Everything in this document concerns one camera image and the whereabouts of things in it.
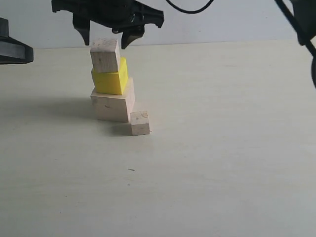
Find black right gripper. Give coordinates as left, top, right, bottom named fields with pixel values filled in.
left=51, top=0, right=164, bottom=49

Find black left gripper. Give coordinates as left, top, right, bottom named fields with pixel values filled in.
left=0, top=18, right=34, bottom=65

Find medium wooden cube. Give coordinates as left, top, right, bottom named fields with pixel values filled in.
left=90, top=39, right=120, bottom=73

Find yellow cube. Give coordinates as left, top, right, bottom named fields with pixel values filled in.
left=91, top=57, right=129, bottom=95

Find large wooden cube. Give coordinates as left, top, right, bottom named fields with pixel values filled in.
left=90, top=77, right=135, bottom=122

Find small wooden cube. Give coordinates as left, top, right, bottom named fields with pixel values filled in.
left=130, top=111, right=150, bottom=136

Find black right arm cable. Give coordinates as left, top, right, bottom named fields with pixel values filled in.
left=165, top=0, right=316, bottom=89

